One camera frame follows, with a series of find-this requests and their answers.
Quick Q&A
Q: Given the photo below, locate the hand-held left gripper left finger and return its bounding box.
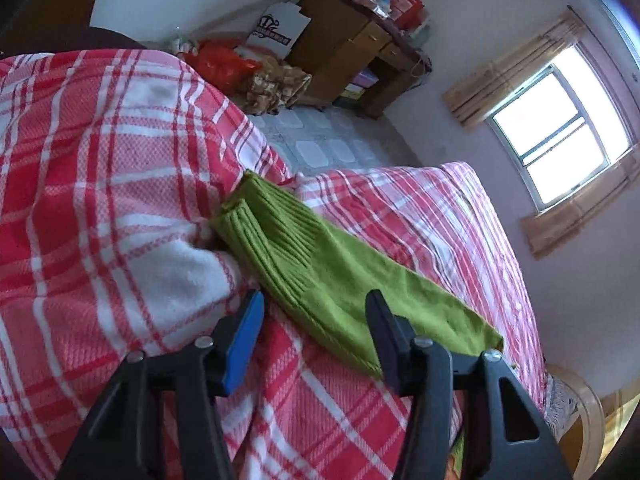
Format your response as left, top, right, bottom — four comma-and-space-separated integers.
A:
57, 290, 266, 480

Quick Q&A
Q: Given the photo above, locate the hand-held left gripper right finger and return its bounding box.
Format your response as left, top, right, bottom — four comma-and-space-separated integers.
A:
365, 290, 573, 480

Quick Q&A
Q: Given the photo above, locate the green knit sweater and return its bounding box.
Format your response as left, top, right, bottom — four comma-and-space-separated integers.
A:
210, 170, 505, 378

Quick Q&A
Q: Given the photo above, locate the red plaid blanket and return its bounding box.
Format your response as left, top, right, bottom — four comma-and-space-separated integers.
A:
0, 50, 551, 480

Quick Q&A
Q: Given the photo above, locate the beige curtain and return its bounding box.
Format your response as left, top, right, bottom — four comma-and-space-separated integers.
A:
520, 157, 640, 260
442, 10, 586, 133

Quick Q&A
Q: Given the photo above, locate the beige plastic chair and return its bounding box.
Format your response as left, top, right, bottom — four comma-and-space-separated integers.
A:
542, 362, 606, 480

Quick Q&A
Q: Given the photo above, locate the brown patterned bag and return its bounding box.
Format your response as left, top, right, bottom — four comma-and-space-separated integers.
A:
245, 57, 313, 116

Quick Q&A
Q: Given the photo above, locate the window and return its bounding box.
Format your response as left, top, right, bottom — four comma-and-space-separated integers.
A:
490, 45, 638, 211

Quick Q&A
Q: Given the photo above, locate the red plastic bag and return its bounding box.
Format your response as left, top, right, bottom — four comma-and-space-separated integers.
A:
187, 39, 262, 96

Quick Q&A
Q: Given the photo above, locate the brown wooden desk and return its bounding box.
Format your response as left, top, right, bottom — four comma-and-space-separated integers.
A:
287, 0, 433, 120

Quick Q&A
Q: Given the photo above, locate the white printed shopping bag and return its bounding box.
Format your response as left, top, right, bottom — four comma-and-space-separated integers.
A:
246, 2, 312, 61

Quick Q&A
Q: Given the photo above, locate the pile of red boxes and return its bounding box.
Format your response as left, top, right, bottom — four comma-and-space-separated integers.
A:
350, 0, 426, 31

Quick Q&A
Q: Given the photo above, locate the dark wooden headboard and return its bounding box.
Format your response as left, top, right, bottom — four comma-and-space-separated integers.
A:
0, 25, 146, 57

